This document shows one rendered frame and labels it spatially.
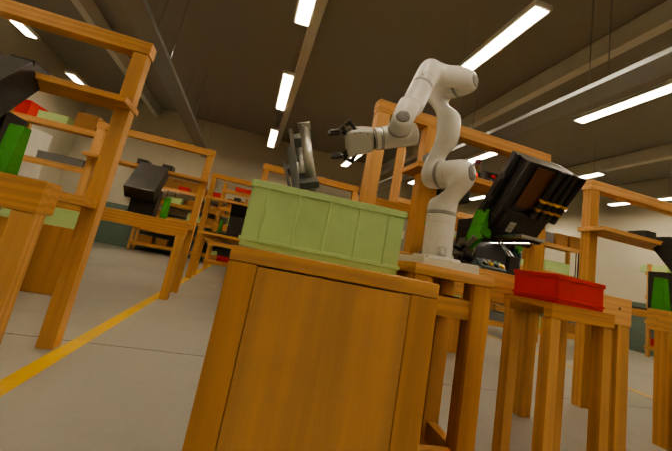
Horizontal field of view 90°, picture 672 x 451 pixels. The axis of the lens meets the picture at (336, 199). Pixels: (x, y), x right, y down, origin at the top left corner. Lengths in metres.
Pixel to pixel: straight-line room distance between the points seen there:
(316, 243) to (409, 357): 0.35
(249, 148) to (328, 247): 11.42
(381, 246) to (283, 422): 0.46
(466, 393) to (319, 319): 0.74
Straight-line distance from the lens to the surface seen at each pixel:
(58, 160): 6.43
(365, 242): 0.88
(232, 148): 12.22
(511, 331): 1.82
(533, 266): 2.94
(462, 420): 1.45
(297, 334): 0.85
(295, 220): 0.85
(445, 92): 1.60
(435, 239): 1.41
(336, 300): 0.84
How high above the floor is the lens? 0.80
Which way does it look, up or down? 10 degrees up
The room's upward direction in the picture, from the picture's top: 11 degrees clockwise
